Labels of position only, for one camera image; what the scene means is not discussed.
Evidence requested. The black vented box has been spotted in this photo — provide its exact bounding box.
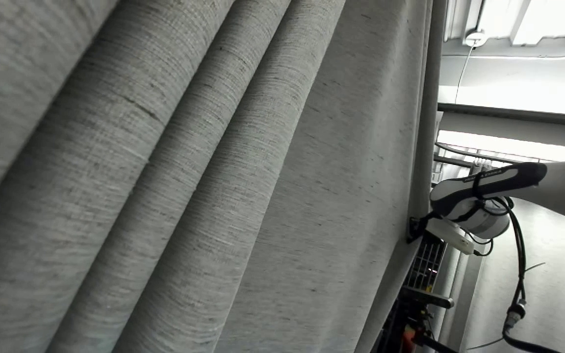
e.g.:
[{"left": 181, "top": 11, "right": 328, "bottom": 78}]
[{"left": 403, "top": 233, "right": 448, "bottom": 294}]

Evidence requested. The black metal rack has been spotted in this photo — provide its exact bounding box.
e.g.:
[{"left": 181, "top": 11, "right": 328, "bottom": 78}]
[{"left": 372, "top": 286, "right": 456, "bottom": 353}]

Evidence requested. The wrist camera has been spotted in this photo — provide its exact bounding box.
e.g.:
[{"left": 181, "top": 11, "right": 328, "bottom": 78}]
[{"left": 427, "top": 219, "right": 476, "bottom": 256}]

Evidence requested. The grey fabric curtain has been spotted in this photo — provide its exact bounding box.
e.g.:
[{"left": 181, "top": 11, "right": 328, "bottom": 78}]
[{"left": 0, "top": 0, "right": 448, "bottom": 353}]

